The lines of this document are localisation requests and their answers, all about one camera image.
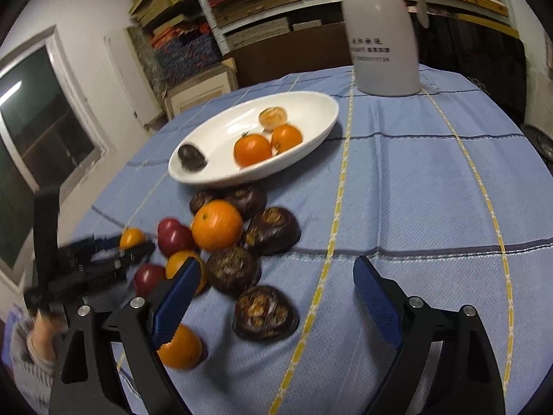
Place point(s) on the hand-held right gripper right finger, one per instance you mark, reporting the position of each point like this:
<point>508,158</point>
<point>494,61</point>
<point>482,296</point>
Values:
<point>376,302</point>

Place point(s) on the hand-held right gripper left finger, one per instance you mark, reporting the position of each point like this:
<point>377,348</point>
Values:
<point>175,307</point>

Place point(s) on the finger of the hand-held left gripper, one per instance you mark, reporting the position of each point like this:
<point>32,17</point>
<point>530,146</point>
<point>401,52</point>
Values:
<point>88,243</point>
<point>129,256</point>

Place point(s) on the small orange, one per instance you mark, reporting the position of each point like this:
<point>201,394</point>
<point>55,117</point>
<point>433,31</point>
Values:
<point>131,237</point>

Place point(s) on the dark red plum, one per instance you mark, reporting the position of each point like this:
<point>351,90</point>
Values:
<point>149,279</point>
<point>175,235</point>

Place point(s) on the small dark purple mangosteen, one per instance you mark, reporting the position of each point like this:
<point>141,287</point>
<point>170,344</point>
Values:
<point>201,201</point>

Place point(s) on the large orange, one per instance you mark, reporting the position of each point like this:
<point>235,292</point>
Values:
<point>217,224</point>

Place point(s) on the white oval plate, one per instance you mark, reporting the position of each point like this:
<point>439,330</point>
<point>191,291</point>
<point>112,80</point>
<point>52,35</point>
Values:
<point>224,129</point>

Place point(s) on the person's left forearm grey sleeve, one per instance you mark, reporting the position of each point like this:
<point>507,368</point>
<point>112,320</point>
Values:
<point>28,376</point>

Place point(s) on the person's left hand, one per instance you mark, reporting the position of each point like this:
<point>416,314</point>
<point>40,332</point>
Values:
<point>41,335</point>

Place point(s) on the window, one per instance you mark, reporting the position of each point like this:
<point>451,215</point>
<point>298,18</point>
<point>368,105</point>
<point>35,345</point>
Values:
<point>39,129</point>

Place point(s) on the blue checked tablecloth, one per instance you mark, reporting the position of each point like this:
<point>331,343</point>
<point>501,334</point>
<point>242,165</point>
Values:
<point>410,181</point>

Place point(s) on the beige wooden cabinet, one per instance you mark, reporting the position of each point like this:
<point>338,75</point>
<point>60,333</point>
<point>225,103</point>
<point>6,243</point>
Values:
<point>198,90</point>

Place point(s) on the grey speckled slab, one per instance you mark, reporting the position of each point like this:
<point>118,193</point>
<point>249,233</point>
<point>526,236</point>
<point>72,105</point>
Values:
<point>147,58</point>

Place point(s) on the pale peeled tangerine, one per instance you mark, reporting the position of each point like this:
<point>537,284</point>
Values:
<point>273,117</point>

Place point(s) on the white metal shelf rack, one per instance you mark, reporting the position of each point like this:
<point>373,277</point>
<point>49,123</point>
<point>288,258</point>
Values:
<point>220,34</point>

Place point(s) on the dark wooden panel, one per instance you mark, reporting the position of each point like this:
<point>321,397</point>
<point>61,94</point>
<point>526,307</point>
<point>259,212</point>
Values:
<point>475,65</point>

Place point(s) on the brown wooden board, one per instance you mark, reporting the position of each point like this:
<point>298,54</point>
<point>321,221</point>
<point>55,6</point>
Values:
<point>298,56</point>

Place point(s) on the white thermos jug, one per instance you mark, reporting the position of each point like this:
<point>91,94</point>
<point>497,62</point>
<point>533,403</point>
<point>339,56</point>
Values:
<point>380,21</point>

